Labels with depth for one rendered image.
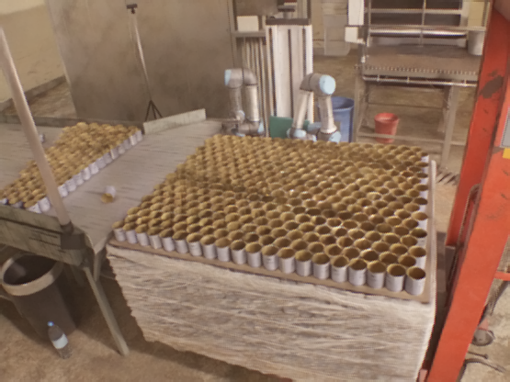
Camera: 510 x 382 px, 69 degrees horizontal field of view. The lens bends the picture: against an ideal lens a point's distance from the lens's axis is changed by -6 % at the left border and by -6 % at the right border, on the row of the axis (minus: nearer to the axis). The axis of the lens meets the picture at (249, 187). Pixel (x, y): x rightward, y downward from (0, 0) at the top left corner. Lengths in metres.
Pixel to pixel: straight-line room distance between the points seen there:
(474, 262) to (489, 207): 0.25
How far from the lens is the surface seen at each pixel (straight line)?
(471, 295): 1.78
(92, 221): 2.18
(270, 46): 3.09
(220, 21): 4.24
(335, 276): 1.53
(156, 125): 3.08
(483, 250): 1.63
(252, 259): 1.60
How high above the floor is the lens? 2.20
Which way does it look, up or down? 31 degrees down
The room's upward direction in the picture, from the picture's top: 6 degrees counter-clockwise
